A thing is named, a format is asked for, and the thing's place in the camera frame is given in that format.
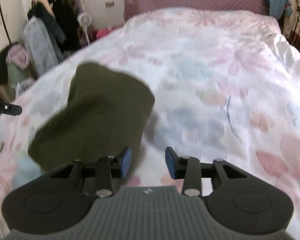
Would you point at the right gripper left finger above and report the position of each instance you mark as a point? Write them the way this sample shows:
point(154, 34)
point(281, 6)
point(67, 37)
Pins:
point(111, 173)

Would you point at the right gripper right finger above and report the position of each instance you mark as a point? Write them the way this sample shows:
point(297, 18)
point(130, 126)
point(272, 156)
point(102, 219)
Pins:
point(187, 168)

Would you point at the dark green hoodie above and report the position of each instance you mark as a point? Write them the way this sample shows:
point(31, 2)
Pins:
point(106, 111)

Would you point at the pink clothes in basket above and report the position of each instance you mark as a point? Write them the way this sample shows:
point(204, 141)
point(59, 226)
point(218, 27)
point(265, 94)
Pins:
point(14, 68)

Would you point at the dark clothes on rack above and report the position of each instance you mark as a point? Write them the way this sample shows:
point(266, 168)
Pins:
point(60, 20)

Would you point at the light patterned garment bag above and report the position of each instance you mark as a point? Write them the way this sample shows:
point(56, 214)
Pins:
point(39, 46)

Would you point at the floral white duvet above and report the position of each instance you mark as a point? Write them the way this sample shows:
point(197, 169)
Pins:
point(226, 85)

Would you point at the white standing fan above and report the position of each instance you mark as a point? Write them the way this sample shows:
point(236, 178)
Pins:
point(85, 20)

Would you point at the pink cloth beside bed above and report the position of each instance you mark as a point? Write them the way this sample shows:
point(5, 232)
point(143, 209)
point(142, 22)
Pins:
point(102, 33)

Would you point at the blue plush toy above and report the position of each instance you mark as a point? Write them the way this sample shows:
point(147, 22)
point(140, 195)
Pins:
point(278, 8)

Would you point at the wall power outlet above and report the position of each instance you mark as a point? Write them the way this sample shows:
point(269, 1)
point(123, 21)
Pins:
point(109, 4)

